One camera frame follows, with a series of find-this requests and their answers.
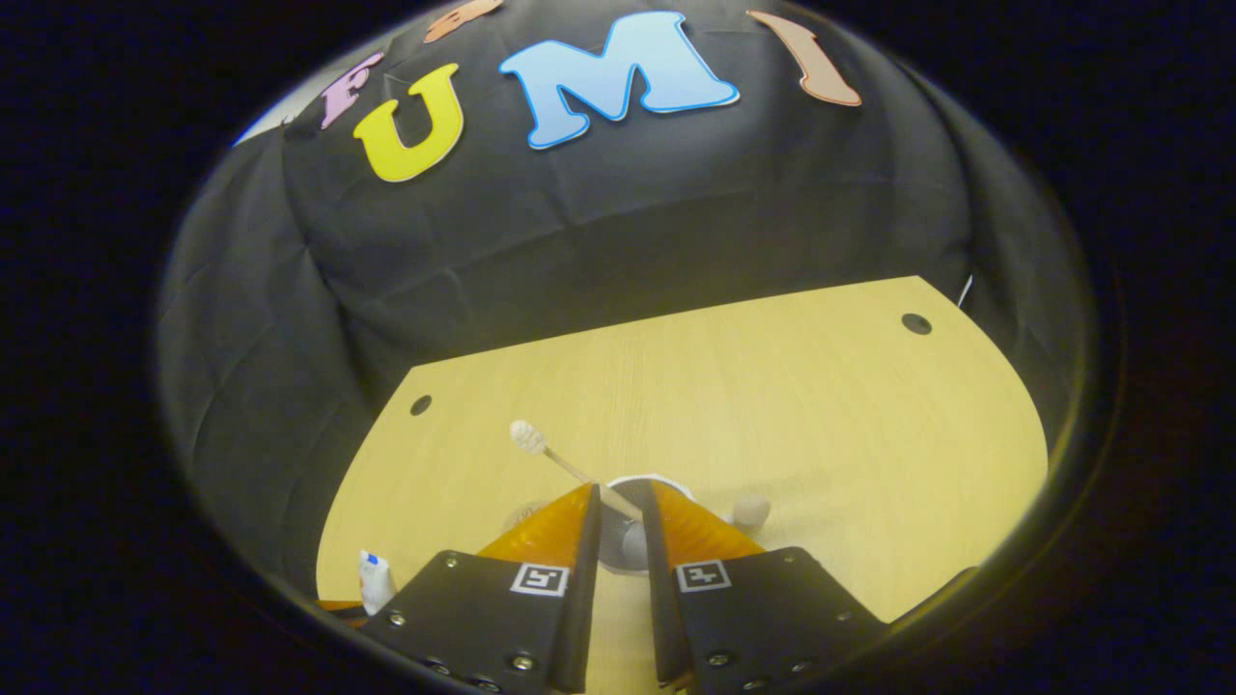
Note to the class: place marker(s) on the black backdrop cloth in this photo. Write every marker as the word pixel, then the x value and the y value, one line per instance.
pixel 579 241

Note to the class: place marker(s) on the white toothpaste tube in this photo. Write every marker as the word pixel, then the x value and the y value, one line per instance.
pixel 375 584

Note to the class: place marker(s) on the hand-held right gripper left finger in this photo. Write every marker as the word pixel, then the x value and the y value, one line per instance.
pixel 579 579

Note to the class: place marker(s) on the light wooden desktop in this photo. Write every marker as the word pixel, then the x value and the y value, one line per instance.
pixel 772 405

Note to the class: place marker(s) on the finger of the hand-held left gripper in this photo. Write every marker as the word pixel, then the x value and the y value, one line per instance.
pixel 343 608

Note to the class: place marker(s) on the wooden toothbrush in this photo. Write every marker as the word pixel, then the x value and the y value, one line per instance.
pixel 526 436

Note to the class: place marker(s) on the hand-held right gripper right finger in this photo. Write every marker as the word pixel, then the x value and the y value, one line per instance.
pixel 661 579

